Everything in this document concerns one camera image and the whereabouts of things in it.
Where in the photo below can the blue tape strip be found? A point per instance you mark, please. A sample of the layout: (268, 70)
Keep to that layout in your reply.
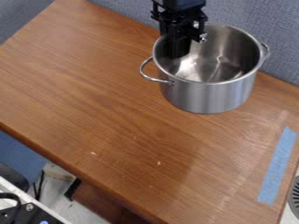
(276, 168)

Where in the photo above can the dark fan grille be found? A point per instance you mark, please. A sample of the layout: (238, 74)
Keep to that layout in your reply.
(294, 198)

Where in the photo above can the black device bottom left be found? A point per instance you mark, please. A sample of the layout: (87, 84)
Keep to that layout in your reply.
(24, 213)

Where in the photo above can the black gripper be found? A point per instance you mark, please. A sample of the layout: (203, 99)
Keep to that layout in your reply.
(182, 21)

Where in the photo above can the stainless steel pot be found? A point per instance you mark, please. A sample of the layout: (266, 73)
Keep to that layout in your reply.
(211, 80)

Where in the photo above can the black round chair base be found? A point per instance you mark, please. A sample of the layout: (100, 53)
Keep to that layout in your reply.
(13, 177)

